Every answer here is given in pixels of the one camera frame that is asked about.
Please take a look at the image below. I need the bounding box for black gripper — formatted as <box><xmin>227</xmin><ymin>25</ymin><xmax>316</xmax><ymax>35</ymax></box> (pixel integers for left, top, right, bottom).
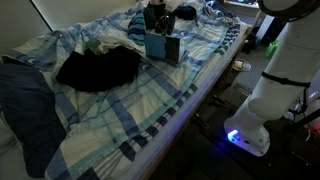
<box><xmin>153</xmin><ymin>2</ymin><xmax>171</xmax><ymax>36</ymax></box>

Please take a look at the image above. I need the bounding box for blue cover book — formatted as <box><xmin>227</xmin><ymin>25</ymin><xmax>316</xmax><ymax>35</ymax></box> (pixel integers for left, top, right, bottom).
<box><xmin>143</xmin><ymin>31</ymin><xmax>190</xmax><ymax>66</ymax></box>

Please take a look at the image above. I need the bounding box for black crumpled cloth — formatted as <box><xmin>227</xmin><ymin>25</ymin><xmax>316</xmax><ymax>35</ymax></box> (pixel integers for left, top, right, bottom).
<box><xmin>143</xmin><ymin>1</ymin><xmax>177</xmax><ymax>36</ymax></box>

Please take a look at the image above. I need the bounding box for dark blue pillow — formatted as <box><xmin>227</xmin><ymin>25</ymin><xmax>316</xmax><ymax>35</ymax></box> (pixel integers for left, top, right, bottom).
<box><xmin>173</xmin><ymin>5</ymin><xmax>198</xmax><ymax>21</ymax></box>

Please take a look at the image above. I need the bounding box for teal navy striped cloth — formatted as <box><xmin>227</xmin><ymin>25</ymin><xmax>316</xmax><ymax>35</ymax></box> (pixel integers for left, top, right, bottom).
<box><xmin>127</xmin><ymin>12</ymin><xmax>148</xmax><ymax>47</ymax></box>

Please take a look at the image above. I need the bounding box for white crumpled cloth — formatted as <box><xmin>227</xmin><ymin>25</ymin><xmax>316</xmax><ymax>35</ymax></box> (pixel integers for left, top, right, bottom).
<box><xmin>96</xmin><ymin>33</ymin><xmax>148</xmax><ymax>57</ymax></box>

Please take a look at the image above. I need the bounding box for green cloth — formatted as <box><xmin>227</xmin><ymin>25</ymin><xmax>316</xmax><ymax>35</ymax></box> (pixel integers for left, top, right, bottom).
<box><xmin>82</xmin><ymin>39</ymin><xmax>102</xmax><ymax>55</ymax></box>

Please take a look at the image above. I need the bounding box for black garment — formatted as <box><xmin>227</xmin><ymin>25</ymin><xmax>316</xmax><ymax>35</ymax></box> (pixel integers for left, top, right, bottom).
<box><xmin>54</xmin><ymin>45</ymin><xmax>142</xmax><ymax>93</ymax></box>

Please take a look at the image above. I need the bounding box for white shoe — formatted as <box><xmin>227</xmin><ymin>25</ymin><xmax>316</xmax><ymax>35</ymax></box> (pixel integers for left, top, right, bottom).
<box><xmin>232</xmin><ymin>58</ymin><xmax>253</xmax><ymax>73</ymax></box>

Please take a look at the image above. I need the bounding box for white desk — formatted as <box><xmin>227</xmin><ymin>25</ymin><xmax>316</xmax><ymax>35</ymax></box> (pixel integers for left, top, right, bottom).
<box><xmin>223</xmin><ymin>0</ymin><xmax>278</xmax><ymax>43</ymax></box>

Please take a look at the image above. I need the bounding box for blue checkered bed blanket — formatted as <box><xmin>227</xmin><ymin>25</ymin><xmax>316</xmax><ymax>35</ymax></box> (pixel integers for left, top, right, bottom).
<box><xmin>1</xmin><ymin>0</ymin><xmax>249</xmax><ymax>180</ymax></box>

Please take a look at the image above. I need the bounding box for white bed mattress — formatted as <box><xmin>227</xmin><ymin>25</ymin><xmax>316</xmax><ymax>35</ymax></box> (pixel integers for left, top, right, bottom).
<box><xmin>124</xmin><ymin>26</ymin><xmax>253</xmax><ymax>180</ymax></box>

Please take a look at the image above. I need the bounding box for green bag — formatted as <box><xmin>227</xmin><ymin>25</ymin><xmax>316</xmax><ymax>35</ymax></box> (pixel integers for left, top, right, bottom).
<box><xmin>264</xmin><ymin>39</ymin><xmax>282</xmax><ymax>60</ymax></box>

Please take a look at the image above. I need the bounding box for dark blue blanket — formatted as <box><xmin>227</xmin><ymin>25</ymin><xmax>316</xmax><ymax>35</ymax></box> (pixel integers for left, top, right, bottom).
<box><xmin>0</xmin><ymin>62</ymin><xmax>68</xmax><ymax>179</ymax></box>

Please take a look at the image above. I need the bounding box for red handled tool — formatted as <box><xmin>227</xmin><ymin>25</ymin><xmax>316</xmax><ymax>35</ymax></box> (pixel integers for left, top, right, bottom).
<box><xmin>194</xmin><ymin>113</ymin><xmax>212</xmax><ymax>130</ymax></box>
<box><xmin>209</xmin><ymin>94</ymin><xmax>232</xmax><ymax>110</ymax></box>

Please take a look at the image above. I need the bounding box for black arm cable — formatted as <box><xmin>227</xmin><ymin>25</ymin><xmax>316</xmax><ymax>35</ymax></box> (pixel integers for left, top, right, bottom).
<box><xmin>260</xmin><ymin>71</ymin><xmax>313</xmax><ymax>114</ymax></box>

